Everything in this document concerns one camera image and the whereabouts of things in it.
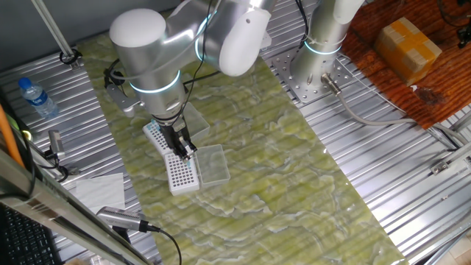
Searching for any black camera cable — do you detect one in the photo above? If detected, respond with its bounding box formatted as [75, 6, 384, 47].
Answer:
[138, 219, 183, 265]

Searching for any reddish brown wooden table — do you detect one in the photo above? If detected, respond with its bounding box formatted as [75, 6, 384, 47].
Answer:
[340, 0, 471, 130]

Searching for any orange tube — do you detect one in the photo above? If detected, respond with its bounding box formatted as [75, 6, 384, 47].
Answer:
[0, 104, 25, 169]

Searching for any black keyboard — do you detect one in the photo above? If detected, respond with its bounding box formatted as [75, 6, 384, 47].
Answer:
[0, 204, 64, 265]

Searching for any white pipette tip rack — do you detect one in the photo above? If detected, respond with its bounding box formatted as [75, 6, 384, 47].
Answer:
[163, 151, 201, 197]
[142, 119, 176, 158]

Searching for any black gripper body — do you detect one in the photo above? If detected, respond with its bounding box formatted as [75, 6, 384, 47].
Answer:
[158, 120, 189, 148]

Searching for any aluminium profile with bracket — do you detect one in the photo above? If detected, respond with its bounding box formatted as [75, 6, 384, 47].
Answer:
[429, 141, 471, 177]

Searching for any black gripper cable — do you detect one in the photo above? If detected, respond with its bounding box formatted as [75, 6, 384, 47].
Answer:
[176, 0, 222, 122]

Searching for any black clamp tool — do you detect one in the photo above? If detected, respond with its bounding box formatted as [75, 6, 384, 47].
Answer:
[38, 149, 80, 184]

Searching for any white paper sheet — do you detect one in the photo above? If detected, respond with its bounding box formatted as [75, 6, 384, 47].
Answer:
[68, 172, 127, 215]

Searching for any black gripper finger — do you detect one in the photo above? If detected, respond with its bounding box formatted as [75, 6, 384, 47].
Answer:
[171, 145, 191, 163]
[180, 135, 199, 155]

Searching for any black looped cable bundle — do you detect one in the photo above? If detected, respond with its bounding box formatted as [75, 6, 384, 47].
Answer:
[298, 0, 311, 40]

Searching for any clear plastic box lid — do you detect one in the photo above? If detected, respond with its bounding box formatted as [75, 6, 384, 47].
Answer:
[183, 102, 211, 143]
[194, 144, 231, 188]

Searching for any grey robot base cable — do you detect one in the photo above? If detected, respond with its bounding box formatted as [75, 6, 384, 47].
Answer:
[321, 72, 471, 148]

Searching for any large silver camera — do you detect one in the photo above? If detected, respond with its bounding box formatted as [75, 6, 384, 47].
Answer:
[95, 205, 151, 233]

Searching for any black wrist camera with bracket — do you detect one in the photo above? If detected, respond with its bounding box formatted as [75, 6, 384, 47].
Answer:
[104, 58, 144, 118]

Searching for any clear water bottle blue cap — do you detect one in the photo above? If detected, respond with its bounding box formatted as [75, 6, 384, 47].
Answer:
[18, 77, 60, 119]

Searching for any black equipment with cables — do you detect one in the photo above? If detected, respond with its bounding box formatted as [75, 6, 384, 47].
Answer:
[436, 0, 471, 49]

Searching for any small silver side camera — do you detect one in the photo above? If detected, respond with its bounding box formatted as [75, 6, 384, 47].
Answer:
[47, 130, 66, 158]

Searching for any aluminium pole with black clamp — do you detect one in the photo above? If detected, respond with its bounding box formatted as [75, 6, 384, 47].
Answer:
[30, 0, 83, 71]

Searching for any green marble pattern mat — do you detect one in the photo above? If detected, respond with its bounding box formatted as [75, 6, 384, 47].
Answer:
[76, 0, 410, 265]

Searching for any cardboard box with yellow tape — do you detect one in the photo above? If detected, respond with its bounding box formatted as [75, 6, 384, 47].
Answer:
[374, 16, 443, 87]

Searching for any aluminium frame beam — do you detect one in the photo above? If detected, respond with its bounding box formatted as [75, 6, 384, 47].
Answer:
[0, 146, 155, 265]

